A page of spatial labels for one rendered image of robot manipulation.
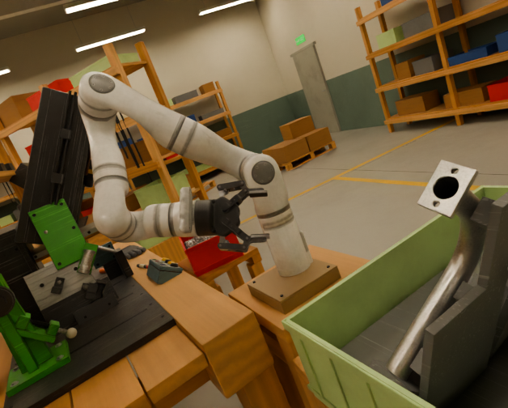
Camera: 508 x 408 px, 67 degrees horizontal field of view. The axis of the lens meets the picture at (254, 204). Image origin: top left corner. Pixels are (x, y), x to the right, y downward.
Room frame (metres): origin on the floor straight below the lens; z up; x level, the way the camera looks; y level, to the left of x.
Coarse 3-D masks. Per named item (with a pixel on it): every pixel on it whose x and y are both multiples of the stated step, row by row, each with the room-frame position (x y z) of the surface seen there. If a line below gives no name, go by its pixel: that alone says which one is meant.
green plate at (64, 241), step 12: (48, 204) 1.29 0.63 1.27; (60, 204) 1.30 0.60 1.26; (36, 216) 1.27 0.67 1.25; (48, 216) 1.28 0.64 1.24; (60, 216) 1.29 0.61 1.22; (72, 216) 1.30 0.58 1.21; (36, 228) 1.25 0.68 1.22; (48, 228) 1.26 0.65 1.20; (60, 228) 1.27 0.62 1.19; (72, 228) 1.28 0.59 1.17; (48, 240) 1.25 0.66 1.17; (60, 240) 1.26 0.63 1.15; (72, 240) 1.27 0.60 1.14; (84, 240) 1.28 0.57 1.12; (48, 252) 1.23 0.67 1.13; (60, 252) 1.24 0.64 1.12; (72, 252) 1.25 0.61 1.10; (60, 264) 1.23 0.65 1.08
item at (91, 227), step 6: (84, 228) 1.47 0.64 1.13; (90, 228) 1.42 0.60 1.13; (84, 234) 1.40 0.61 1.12; (90, 234) 1.40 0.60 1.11; (96, 234) 1.41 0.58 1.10; (42, 246) 1.43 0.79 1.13; (36, 252) 1.35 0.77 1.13; (42, 252) 1.33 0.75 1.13; (36, 258) 1.32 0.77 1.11; (42, 258) 1.33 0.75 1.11
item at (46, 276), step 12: (72, 264) 1.25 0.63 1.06; (36, 276) 1.21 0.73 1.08; (48, 276) 1.22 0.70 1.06; (60, 276) 1.22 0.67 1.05; (72, 276) 1.23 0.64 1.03; (84, 276) 1.25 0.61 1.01; (36, 288) 1.19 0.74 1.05; (48, 288) 1.20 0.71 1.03; (72, 288) 1.22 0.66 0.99; (36, 300) 1.18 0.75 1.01; (48, 300) 1.19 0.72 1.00
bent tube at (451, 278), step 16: (432, 176) 0.40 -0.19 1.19; (448, 176) 0.39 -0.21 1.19; (464, 176) 0.38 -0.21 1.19; (432, 192) 0.39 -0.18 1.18; (448, 192) 0.42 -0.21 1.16; (464, 192) 0.37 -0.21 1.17; (432, 208) 0.39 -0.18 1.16; (448, 208) 0.37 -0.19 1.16; (464, 208) 0.39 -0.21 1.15; (464, 224) 0.43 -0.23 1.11; (464, 240) 0.44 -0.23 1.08; (480, 240) 0.43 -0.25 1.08; (464, 256) 0.44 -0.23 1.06; (448, 272) 0.45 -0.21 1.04; (464, 272) 0.44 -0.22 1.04; (448, 288) 0.44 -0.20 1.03; (432, 304) 0.44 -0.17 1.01; (448, 304) 0.44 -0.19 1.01; (416, 320) 0.45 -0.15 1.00; (432, 320) 0.43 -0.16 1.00; (416, 336) 0.44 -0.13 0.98; (400, 352) 0.44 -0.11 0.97; (416, 352) 0.43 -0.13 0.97; (400, 368) 0.43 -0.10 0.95
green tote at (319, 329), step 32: (480, 192) 0.86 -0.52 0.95; (448, 224) 0.81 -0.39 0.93; (384, 256) 0.73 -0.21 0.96; (416, 256) 0.76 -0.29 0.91; (448, 256) 0.80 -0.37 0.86; (352, 288) 0.69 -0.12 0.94; (384, 288) 0.72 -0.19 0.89; (416, 288) 0.75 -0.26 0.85; (288, 320) 0.62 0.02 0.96; (320, 320) 0.65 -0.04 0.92; (352, 320) 0.68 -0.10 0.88; (320, 352) 0.53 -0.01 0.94; (320, 384) 0.58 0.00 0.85; (352, 384) 0.48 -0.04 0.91; (384, 384) 0.41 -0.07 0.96
